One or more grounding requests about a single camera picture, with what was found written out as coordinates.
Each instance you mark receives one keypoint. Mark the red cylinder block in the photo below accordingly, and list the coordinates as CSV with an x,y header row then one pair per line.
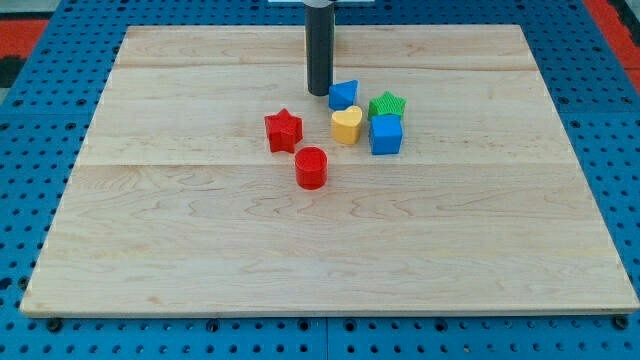
x,y
311,168

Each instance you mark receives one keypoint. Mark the blue cube block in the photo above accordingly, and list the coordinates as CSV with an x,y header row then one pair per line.
x,y
385,134

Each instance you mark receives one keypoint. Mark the blue triangle block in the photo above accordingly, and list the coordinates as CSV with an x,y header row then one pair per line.
x,y
343,95

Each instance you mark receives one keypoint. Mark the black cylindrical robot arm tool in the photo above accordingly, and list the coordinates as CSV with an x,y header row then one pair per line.
x,y
319,45

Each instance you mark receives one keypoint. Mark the yellow heart block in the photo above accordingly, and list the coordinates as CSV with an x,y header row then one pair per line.
x,y
346,125

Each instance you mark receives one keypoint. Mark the light wooden board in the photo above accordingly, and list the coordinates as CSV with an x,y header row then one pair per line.
x,y
176,207

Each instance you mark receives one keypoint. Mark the green star block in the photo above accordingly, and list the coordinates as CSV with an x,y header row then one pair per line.
x,y
386,104

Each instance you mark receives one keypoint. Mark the red star block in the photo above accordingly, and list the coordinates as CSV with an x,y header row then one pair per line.
x,y
283,131

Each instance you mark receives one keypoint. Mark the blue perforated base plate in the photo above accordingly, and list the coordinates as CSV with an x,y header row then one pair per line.
x,y
48,109

